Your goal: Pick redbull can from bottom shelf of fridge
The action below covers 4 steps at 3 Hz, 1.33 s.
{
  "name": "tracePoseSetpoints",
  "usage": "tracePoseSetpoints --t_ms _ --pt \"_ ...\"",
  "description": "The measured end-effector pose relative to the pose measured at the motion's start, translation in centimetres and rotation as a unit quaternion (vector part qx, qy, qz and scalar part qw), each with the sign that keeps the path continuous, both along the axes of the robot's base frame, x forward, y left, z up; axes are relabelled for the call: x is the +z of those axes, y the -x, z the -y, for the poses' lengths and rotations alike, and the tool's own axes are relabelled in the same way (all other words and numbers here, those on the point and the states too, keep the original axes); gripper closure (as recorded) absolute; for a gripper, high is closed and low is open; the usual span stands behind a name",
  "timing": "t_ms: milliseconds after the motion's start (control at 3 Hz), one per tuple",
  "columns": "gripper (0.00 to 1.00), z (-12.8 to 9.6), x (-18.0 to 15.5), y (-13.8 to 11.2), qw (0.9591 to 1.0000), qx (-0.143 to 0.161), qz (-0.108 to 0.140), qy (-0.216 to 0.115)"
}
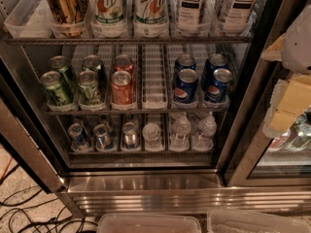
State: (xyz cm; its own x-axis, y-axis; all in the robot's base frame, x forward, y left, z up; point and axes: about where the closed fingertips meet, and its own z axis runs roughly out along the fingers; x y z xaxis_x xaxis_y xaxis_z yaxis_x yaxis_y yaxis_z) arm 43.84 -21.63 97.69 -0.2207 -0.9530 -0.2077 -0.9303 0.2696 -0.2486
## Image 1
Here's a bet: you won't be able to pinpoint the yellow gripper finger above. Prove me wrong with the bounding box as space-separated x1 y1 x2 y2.
262 75 311 138
260 34 286 62

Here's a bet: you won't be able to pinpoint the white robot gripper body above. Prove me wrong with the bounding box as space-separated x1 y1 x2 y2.
282 5 311 74

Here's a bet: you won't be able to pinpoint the redbull can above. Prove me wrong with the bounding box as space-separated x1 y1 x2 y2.
68 123 91 150
122 122 138 149
93 124 114 150

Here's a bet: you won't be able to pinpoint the rear right pepsi can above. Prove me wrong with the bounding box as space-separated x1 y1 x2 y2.
201 53 227 89

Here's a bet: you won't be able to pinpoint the pepsi can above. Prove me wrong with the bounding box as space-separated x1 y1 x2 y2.
174 53 196 77
174 69 198 104
201 53 227 89
204 68 232 103

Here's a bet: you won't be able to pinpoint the right glass fridge door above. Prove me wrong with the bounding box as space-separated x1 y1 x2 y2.
218 0 311 186

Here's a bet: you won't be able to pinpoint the front right pepsi can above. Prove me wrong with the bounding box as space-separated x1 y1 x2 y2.
204 68 232 103

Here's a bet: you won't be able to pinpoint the rear left pepsi can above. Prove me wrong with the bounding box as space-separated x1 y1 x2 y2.
174 53 196 77

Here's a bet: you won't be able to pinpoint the front left pepsi can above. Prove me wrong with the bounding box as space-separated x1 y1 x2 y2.
174 69 198 104

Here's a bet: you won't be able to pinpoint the rear orange soda can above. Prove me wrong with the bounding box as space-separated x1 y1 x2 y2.
113 54 134 78

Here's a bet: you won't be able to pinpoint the orange soda can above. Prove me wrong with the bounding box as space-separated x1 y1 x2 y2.
113 54 134 78
110 71 133 105

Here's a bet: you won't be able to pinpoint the front orange soda can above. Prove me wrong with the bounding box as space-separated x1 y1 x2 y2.
110 71 133 105

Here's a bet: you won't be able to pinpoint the green can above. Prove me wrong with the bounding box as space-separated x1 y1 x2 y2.
40 71 73 106
78 70 103 105
49 55 77 92
82 54 107 88

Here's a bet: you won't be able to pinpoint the gold tall can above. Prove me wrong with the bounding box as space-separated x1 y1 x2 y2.
47 0 88 38

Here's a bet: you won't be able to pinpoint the rear left green can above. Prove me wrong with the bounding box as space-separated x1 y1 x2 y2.
49 55 77 92

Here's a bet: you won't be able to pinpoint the front left green can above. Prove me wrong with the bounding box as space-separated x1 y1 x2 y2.
40 71 73 106

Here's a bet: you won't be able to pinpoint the empty top shelf tray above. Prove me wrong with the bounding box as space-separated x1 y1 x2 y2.
4 0 52 38

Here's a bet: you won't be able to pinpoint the open steel fridge door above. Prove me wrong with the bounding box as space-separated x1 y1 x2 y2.
0 59 69 193

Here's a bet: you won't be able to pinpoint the right teas tea bottle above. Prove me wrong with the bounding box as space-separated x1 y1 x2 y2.
218 0 256 35

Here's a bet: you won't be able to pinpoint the teas tea bottle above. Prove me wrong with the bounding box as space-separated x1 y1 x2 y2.
218 0 256 35
177 0 207 34

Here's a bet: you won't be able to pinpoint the right clear water bottle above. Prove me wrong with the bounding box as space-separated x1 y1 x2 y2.
192 116 217 151

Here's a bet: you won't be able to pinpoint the clear water bottle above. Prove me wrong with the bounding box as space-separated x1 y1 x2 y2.
143 123 161 151
192 116 217 151
170 116 191 151

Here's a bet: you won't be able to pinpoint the left teas tea bottle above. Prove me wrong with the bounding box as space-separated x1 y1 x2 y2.
177 0 207 34

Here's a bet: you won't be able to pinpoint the middle clear water bottle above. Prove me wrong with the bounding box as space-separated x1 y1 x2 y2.
170 116 191 151

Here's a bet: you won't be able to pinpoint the right 7up bottle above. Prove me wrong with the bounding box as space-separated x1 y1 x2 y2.
134 0 166 25

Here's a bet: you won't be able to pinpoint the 7up bottle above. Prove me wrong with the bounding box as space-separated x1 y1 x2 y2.
91 0 125 24
134 0 166 25

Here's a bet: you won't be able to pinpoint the right clear plastic bin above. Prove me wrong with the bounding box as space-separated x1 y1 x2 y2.
207 209 311 233

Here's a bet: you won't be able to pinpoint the clear plastic bin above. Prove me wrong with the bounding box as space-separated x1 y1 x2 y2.
96 214 201 233
207 209 311 233

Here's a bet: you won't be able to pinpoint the left clear water bottle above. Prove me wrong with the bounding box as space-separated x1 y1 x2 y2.
143 123 161 151

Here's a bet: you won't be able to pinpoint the left 7up bottle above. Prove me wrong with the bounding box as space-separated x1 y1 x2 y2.
91 0 125 24

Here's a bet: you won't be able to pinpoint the left clear plastic bin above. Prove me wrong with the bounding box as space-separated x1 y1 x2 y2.
96 214 201 233

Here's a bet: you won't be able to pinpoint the black floor cables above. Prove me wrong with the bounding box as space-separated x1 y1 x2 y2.
0 163 98 233

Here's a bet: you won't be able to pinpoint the orange floor cable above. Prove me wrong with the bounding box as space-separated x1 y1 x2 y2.
0 155 14 183

